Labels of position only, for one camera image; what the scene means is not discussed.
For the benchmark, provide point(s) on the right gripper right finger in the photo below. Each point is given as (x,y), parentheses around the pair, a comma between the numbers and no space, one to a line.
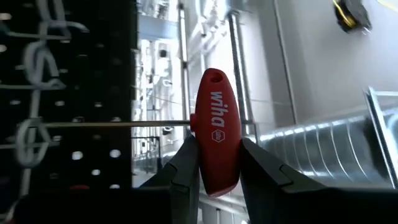
(295,202)

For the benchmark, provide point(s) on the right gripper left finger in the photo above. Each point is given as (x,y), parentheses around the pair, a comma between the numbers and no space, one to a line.
(174,193)

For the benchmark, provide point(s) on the black metal pegboard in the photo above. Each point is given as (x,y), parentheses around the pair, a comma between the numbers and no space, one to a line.
(93,93)

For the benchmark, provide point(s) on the silver ventilation duct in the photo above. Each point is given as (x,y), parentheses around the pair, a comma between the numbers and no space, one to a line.
(326,149)

